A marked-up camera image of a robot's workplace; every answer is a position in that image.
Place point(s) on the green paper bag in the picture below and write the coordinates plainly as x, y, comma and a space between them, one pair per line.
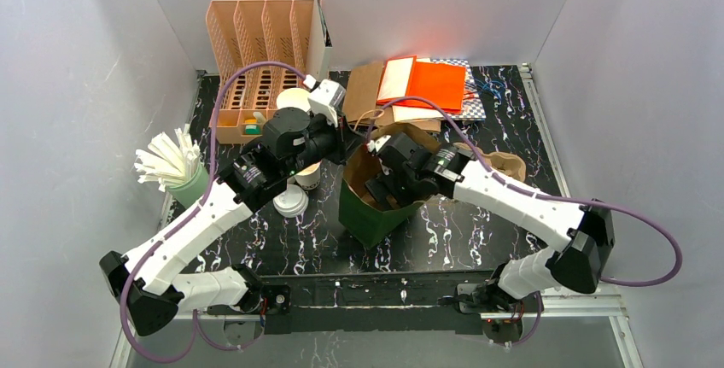
367, 213

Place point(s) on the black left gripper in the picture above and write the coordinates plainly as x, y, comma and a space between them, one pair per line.
348, 143

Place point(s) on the peach plastic file organizer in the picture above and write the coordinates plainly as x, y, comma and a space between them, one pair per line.
279, 39

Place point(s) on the single white paper cup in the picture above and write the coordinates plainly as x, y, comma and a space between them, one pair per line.
310, 177

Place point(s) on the checkered blue white bag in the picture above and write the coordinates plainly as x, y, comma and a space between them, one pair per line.
472, 107

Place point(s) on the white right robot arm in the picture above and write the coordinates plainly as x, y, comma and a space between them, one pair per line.
578, 237

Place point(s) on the bundle of white wrapped straws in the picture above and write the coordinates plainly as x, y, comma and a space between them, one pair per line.
168, 162

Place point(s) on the green straw holder cup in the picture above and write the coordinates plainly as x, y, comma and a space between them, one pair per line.
188, 193

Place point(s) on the stack of white paper cups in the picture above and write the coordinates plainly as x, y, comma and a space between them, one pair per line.
294, 98

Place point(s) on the orange paper bag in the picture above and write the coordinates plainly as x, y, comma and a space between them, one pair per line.
441, 83

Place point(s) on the white cup lid stack front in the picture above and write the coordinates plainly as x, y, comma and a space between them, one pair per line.
292, 202

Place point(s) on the brown kraft paper bag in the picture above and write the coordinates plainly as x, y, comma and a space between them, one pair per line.
359, 103

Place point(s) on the white cream paper bag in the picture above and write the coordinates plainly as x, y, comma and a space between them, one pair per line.
402, 113

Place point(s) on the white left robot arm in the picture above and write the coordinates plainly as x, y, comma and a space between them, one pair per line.
149, 281

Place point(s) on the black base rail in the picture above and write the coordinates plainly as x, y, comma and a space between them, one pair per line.
378, 301

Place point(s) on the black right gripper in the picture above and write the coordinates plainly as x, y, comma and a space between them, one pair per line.
379, 189

